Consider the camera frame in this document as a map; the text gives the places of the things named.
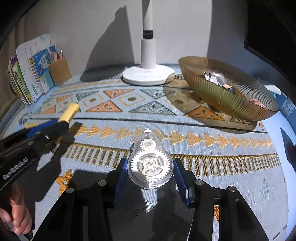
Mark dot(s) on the clear plastic dome cup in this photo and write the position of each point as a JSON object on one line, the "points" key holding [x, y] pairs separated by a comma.
{"points": [[218, 78]]}

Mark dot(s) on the white desk lamp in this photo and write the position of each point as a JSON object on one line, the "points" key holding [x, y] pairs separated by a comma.
{"points": [[149, 72]]}

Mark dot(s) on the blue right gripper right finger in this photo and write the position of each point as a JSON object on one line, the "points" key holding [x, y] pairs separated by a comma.
{"points": [[185, 180]]}

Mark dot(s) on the patterned blue table mat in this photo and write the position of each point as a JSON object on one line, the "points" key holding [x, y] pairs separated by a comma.
{"points": [[150, 126]]}

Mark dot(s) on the black monitor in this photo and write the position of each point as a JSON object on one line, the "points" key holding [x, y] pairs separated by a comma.
{"points": [[270, 34]]}

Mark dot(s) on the pens in holder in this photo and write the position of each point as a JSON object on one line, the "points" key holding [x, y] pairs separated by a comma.
{"points": [[55, 55]]}

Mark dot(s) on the pink capybara carton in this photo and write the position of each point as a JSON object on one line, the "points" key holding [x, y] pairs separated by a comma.
{"points": [[258, 103]]}

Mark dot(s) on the cork pencil holder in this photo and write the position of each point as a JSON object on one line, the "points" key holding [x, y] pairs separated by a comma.
{"points": [[60, 71]]}

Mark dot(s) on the person's left hand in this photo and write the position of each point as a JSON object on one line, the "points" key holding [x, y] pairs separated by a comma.
{"points": [[19, 215]]}

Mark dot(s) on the amber ribbed glass bowl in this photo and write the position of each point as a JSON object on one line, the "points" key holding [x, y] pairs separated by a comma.
{"points": [[237, 105]]}

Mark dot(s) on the penguin figurine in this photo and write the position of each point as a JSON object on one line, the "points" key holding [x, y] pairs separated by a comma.
{"points": [[229, 88]]}

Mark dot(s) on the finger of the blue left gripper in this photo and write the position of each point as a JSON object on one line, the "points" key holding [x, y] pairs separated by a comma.
{"points": [[47, 127]]}

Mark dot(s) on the clear correction tape dispenser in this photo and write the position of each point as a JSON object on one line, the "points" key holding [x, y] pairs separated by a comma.
{"points": [[150, 166]]}

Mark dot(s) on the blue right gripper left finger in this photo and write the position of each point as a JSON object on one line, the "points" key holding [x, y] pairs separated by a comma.
{"points": [[122, 173]]}

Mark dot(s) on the white charger cube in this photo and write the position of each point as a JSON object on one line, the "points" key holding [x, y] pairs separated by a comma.
{"points": [[209, 77]]}

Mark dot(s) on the tissue box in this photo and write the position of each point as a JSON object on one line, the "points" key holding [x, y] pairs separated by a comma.
{"points": [[273, 89]]}

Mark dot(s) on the row of upright books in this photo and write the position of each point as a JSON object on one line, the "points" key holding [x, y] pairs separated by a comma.
{"points": [[28, 69]]}

